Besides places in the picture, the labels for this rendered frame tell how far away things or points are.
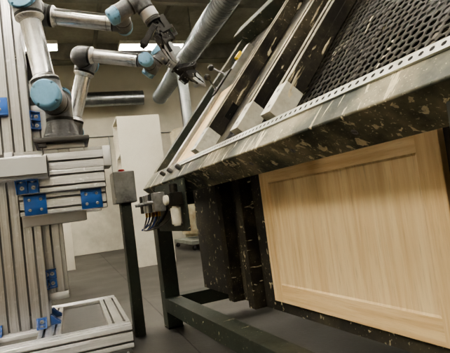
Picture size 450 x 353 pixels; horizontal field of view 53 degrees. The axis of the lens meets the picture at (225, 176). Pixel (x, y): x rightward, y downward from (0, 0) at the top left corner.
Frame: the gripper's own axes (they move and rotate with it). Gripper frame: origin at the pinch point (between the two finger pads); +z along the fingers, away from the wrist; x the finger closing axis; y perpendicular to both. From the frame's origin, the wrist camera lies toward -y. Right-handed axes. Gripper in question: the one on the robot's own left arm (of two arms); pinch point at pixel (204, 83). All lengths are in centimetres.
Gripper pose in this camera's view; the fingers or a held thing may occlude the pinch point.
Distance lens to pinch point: 271.5
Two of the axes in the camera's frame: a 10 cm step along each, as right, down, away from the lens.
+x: -3.2, 7.3, -6.1
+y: -5.4, 3.9, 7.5
